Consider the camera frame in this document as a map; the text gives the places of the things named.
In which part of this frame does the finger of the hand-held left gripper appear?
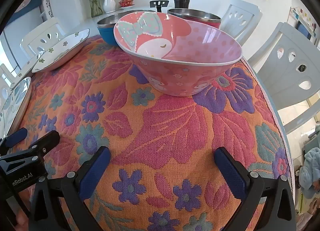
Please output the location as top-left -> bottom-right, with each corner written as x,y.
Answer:
0,128 -> 28,149
0,130 -> 60,179

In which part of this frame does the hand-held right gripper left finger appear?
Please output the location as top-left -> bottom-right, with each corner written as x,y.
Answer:
28,146 -> 112,231

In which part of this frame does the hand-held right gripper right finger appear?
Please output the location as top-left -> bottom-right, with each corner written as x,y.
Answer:
214,147 -> 298,231

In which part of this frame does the pink cartoon bowl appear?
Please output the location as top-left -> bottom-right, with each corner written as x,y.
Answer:
113,12 -> 243,97

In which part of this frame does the red steel bowl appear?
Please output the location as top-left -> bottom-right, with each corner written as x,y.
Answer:
167,8 -> 222,30

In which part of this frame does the white floral plate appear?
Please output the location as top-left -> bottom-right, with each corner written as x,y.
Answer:
16,57 -> 38,78
50,28 -> 90,55
0,77 -> 32,137
31,43 -> 78,73

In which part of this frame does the white dining chair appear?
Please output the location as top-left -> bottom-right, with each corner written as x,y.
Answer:
220,0 -> 263,46
20,17 -> 63,56
0,63 -> 15,101

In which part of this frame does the floral woven tablecloth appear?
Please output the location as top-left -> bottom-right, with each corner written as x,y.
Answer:
0,35 -> 293,231

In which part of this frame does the light blue fleece garment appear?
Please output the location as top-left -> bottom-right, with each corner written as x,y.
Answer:
299,147 -> 320,199

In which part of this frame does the grey dining chair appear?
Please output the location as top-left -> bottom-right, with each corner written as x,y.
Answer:
246,22 -> 320,135

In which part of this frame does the blue steel bowl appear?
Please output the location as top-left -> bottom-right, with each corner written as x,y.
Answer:
97,11 -> 155,46

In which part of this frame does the white carved chair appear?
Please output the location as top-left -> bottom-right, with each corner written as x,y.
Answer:
40,0 -> 54,21

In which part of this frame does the glass vase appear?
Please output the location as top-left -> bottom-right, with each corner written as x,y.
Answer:
89,0 -> 103,18

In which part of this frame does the white ceramic vase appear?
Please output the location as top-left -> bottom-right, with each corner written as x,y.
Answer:
103,0 -> 117,13

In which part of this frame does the black cup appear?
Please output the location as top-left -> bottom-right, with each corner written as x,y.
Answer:
173,0 -> 192,9

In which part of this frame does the black phone stand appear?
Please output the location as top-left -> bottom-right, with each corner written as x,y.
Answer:
149,0 -> 169,13

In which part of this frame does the blue wall poster pink circle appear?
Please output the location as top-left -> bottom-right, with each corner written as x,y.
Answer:
10,0 -> 42,21

